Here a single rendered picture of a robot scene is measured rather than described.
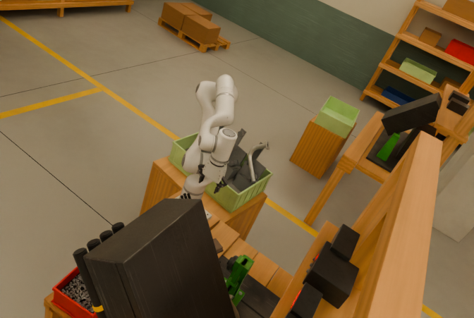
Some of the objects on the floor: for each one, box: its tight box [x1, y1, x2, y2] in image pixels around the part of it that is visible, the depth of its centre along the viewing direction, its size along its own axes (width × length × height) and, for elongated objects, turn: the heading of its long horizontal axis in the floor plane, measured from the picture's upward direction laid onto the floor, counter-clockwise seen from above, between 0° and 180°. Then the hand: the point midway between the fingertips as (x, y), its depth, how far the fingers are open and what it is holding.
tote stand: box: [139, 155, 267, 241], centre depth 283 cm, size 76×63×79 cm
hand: (208, 185), depth 177 cm, fingers open, 8 cm apart
